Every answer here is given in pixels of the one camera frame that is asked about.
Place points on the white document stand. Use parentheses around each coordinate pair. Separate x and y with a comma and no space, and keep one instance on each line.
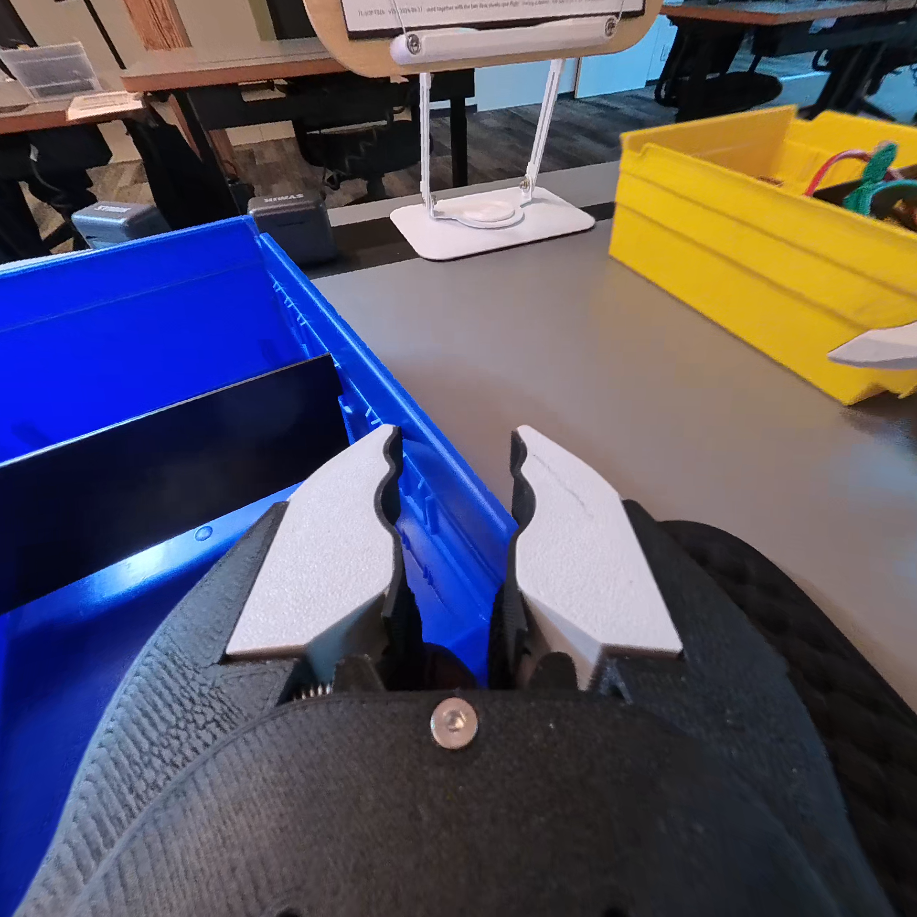
(494,222)

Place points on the clear acrylic tray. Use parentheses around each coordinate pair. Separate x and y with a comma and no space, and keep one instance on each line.
(50,68)

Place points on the blue plastic bin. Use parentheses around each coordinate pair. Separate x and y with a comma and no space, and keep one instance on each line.
(143,301)

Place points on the light grey equipment case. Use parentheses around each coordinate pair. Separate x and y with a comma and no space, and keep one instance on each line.
(122,222)

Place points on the yellow plastic bin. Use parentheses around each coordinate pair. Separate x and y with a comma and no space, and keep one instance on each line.
(716,236)

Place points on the black bag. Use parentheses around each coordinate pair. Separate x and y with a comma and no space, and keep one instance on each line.
(50,179)

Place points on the black bin divider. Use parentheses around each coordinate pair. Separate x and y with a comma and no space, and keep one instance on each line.
(179,444)

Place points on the black backpack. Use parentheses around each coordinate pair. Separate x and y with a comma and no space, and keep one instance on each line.
(179,172)

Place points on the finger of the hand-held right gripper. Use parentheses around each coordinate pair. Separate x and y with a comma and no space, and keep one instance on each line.
(885,349)

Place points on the wooden top office desk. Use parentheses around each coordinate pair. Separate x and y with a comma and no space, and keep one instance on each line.
(752,11)
(251,71)
(43,114)

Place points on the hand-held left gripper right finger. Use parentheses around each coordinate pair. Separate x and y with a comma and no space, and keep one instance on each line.
(594,566)

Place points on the black office chair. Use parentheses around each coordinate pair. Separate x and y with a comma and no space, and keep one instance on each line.
(358,143)
(723,86)

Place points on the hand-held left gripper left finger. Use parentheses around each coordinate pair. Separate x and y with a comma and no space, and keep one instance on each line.
(315,559)

